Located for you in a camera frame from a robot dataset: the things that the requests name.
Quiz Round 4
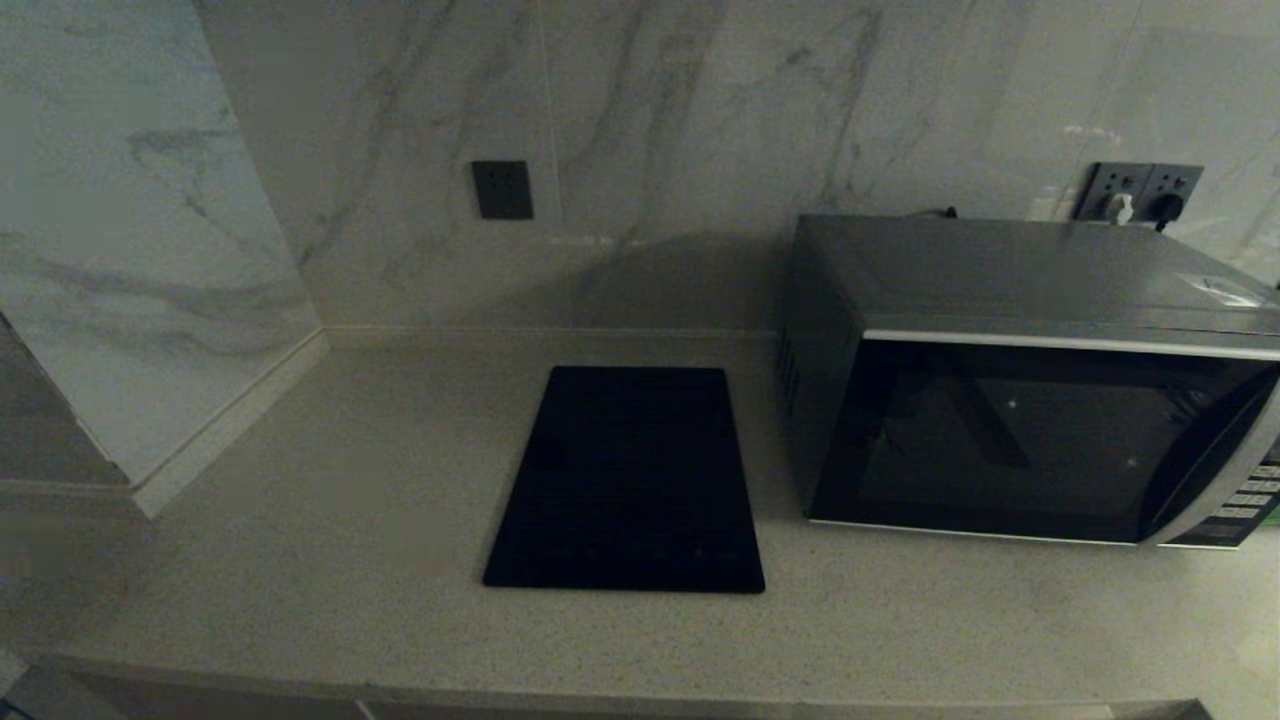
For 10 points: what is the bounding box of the black glass microwave door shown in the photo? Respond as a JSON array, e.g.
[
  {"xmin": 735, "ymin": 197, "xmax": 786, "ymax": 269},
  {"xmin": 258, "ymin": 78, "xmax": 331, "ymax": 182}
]
[{"xmin": 808, "ymin": 330, "xmax": 1280, "ymax": 547}]

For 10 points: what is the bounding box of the silver microwave oven housing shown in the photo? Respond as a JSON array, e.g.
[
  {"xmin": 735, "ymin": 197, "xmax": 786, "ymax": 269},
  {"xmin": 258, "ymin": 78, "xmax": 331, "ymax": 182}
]
[{"xmin": 783, "ymin": 215, "xmax": 1280, "ymax": 551}]

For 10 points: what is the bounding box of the black glass induction cooktop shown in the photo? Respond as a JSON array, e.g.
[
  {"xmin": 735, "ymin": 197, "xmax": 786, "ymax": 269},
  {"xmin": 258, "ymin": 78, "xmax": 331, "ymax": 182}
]
[{"xmin": 483, "ymin": 367, "xmax": 767, "ymax": 595}]

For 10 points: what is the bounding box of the white cabinet door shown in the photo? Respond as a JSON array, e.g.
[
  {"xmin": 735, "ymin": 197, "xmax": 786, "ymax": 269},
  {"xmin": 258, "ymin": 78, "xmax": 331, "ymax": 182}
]
[{"xmin": 0, "ymin": 660, "xmax": 126, "ymax": 720}]

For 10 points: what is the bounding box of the dark grey wall socket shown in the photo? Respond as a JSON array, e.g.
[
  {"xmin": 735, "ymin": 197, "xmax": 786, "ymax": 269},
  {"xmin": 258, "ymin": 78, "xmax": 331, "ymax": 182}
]
[
  {"xmin": 1146, "ymin": 166, "xmax": 1206, "ymax": 224},
  {"xmin": 1078, "ymin": 163, "xmax": 1151, "ymax": 224},
  {"xmin": 472, "ymin": 161, "xmax": 535, "ymax": 221}
]

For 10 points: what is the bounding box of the black power cord with plug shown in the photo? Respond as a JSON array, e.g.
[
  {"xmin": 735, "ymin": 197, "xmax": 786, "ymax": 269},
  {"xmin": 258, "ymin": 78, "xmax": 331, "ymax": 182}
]
[{"xmin": 905, "ymin": 193, "xmax": 1186, "ymax": 233}]

